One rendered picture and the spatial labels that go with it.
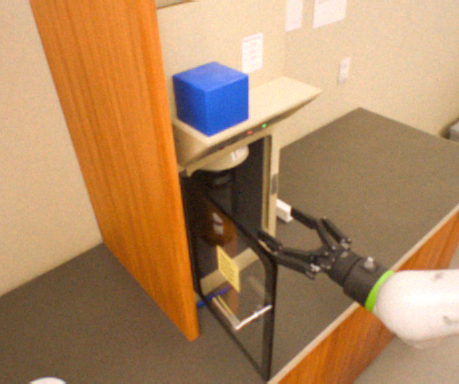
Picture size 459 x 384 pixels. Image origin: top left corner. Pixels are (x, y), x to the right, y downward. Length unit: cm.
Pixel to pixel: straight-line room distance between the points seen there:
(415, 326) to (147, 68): 55
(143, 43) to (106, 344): 79
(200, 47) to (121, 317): 74
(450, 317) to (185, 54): 61
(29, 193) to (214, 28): 72
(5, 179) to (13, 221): 14
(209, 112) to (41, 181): 67
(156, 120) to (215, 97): 11
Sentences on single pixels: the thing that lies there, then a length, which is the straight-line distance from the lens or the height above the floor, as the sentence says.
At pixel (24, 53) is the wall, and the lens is 111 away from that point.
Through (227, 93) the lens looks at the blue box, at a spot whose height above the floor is 158.
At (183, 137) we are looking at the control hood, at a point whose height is 149.
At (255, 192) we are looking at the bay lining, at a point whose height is 115.
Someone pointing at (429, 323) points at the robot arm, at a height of 135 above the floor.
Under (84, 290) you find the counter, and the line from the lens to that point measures 127.
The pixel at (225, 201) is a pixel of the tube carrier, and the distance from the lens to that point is 109.
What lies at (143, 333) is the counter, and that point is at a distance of 113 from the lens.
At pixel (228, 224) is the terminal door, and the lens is 73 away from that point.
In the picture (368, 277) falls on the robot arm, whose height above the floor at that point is 126.
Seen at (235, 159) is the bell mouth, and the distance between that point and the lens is 98.
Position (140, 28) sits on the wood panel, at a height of 171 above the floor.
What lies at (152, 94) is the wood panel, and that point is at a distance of 64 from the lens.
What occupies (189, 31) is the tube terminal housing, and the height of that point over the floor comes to 166.
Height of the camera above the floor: 187
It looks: 37 degrees down
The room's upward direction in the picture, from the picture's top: 3 degrees counter-clockwise
